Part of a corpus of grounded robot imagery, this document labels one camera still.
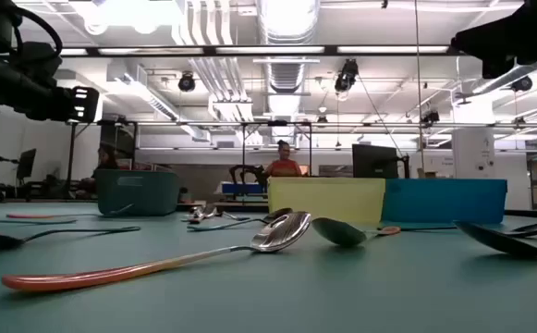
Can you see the black background workstation frame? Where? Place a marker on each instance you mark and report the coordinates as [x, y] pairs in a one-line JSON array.
[[71, 157]]

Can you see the black background robot arm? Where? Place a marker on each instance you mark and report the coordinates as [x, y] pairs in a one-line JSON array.
[[245, 170]]

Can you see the silver ceiling duct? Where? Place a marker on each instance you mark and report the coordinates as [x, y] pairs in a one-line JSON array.
[[286, 74]]

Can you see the yellow-green plastic bin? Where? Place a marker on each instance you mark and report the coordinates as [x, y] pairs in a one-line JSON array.
[[328, 199]]

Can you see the blue background crate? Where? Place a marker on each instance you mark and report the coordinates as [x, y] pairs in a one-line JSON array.
[[242, 188]]

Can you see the black computer monitor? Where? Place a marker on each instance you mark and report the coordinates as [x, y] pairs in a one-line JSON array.
[[374, 162], [27, 163]]

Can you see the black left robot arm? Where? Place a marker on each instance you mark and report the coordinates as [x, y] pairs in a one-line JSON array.
[[0, 88]]

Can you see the grey-blue plastic bin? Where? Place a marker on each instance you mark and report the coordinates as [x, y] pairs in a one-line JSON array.
[[148, 194]]

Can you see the blue plastic bin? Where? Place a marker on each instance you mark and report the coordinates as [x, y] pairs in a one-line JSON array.
[[443, 199]]

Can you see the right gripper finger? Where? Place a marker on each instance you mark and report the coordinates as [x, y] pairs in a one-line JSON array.
[[494, 68], [490, 41]]

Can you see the person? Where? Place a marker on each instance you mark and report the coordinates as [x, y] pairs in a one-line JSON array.
[[106, 159], [284, 168]]

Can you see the overhead rig light bar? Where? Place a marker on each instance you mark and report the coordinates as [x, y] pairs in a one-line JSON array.
[[331, 50]]

